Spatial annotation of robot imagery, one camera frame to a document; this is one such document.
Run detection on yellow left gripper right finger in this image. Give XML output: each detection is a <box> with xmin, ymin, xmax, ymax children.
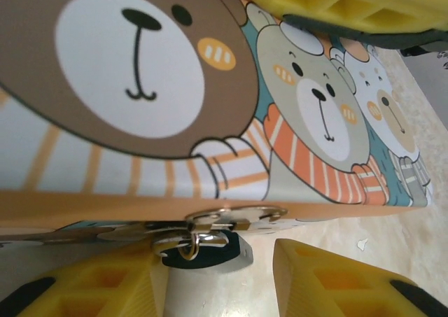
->
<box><xmin>272</xmin><ymin>238</ymin><xmax>448</xmax><ymax>317</ymax></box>

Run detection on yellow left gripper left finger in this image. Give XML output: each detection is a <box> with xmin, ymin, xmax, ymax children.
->
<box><xmin>0</xmin><ymin>241</ymin><xmax>169</xmax><ymax>317</ymax></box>

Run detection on colourful printed pouch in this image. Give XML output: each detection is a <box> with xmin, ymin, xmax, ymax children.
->
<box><xmin>0</xmin><ymin>0</ymin><xmax>432</xmax><ymax>262</ymax></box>

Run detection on silver box latch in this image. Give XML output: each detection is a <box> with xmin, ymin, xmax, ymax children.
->
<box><xmin>145</xmin><ymin>204</ymin><xmax>288</xmax><ymax>234</ymax></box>

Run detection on silver key ring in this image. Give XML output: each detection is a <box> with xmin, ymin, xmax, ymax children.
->
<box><xmin>177</xmin><ymin>232</ymin><xmax>203</xmax><ymax>262</ymax></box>

